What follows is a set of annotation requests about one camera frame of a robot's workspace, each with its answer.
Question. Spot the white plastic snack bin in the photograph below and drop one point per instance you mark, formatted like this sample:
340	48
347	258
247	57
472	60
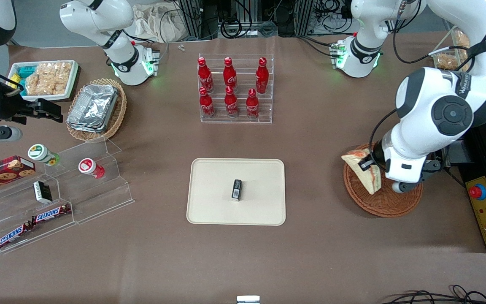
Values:
49	97

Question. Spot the grey metal bracket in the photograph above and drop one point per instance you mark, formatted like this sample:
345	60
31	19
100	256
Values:
458	153

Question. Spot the white device at table edge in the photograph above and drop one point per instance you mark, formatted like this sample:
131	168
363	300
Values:
248	300

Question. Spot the beige cloth bag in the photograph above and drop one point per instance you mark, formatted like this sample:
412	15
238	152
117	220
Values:
154	23

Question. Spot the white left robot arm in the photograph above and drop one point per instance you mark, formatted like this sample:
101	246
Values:
420	88

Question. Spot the yellow snack packet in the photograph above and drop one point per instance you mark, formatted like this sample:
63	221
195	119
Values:
14	81

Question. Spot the red lid drink bottle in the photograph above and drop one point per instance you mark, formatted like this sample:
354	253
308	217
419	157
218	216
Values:
89	166

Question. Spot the green lid drink bottle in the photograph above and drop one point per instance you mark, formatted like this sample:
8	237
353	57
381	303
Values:
40	153

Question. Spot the clear rice cracker pack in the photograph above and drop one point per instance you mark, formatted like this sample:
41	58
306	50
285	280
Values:
38	84
59	76

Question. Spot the teal snack packet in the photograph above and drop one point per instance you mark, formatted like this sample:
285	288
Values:
25	71

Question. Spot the cream plastic tray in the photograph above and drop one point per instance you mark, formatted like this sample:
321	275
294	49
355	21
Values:
213	198

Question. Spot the oval wicker basket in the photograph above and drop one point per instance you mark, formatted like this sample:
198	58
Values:
118	114

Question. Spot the clear acrylic bottle rack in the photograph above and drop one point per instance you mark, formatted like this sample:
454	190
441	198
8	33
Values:
264	109

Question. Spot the small black white box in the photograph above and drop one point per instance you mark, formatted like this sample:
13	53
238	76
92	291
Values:
42	192

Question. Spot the round brown wicker basket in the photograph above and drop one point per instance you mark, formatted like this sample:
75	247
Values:
378	204

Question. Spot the clear bag of crackers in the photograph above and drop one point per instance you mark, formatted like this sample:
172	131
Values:
447	62
462	39

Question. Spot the Snickers chocolate bar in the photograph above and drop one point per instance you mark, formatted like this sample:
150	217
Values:
51	214
14	235

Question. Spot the red cola bottle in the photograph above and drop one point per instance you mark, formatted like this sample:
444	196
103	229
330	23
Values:
252	106
231	104
206	105
262	78
230	76
205	76

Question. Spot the stack of foil trays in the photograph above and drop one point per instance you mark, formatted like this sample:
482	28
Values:
93	107

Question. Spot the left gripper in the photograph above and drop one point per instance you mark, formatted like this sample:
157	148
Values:
377	154

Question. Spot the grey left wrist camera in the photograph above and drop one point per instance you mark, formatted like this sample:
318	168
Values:
406	187

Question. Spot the red emergency stop button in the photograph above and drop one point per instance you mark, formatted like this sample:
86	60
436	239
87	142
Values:
478	192

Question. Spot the aluminium frame post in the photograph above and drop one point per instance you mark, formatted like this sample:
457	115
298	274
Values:
304	17
192	17

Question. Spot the triangular sandwich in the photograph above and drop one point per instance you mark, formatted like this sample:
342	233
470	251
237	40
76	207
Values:
367	181

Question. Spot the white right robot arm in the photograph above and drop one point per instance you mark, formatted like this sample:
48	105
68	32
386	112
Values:
99	17

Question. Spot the clear acrylic stepped shelf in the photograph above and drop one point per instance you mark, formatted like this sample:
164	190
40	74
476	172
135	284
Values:
99	198

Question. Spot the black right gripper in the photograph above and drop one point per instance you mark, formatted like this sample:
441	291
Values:
10	107

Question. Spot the red cookie box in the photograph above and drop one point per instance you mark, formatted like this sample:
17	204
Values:
2	173

